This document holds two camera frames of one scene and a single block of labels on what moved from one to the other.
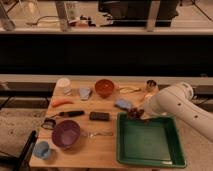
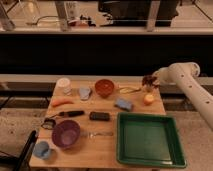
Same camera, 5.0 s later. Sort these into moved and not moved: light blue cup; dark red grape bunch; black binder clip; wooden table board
Moved: dark red grape bunch
Not moved: wooden table board; black binder clip; light blue cup
